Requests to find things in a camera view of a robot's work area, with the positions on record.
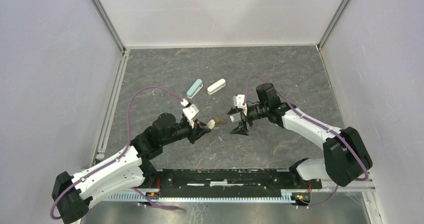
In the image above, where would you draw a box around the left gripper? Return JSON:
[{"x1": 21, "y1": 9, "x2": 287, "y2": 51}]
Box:
[{"x1": 161, "y1": 118, "x2": 211, "y2": 146}]

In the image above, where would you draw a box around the white stapler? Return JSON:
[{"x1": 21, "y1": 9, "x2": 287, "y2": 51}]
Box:
[{"x1": 207, "y1": 78, "x2": 226, "y2": 95}]

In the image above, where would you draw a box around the staple box grey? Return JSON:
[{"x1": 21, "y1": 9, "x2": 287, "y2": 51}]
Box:
[{"x1": 229, "y1": 112, "x2": 242, "y2": 123}]

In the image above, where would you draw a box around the light blue stapler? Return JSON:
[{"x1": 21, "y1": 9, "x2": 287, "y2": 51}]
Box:
[{"x1": 186, "y1": 78, "x2": 204, "y2": 99}]

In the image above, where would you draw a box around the small beige stapler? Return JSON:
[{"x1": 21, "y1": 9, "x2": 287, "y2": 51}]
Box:
[{"x1": 206, "y1": 116, "x2": 228, "y2": 130}]

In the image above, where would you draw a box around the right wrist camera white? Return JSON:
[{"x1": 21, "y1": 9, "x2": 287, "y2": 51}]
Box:
[{"x1": 232, "y1": 94, "x2": 248, "y2": 116}]

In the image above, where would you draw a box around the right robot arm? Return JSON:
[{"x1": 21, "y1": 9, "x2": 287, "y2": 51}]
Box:
[{"x1": 228, "y1": 83, "x2": 373, "y2": 188}]

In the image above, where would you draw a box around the white cable tray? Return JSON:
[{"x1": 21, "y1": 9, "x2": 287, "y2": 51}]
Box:
[{"x1": 104, "y1": 190, "x2": 311, "y2": 204}]

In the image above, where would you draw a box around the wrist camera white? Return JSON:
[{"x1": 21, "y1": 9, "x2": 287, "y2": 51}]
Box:
[
  {"x1": 180, "y1": 98, "x2": 199, "y2": 129},
  {"x1": 232, "y1": 94, "x2": 248, "y2": 116}
]

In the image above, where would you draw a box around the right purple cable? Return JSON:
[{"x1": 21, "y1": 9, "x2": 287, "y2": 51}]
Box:
[{"x1": 243, "y1": 75, "x2": 370, "y2": 210}]

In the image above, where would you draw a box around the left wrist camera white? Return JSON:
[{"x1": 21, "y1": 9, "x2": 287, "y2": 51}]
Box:
[{"x1": 180, "y1": 98, "x2": 199, "y2": 129}]

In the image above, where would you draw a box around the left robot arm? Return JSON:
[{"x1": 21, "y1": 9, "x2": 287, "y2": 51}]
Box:
[{"x1": 50, "y1": 113, "x2": 216, "y2": 224}]

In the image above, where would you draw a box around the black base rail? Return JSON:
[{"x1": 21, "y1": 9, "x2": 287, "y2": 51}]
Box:
[{"x1": 139, "y1": 168, "x2": 323, "y2": 198}]

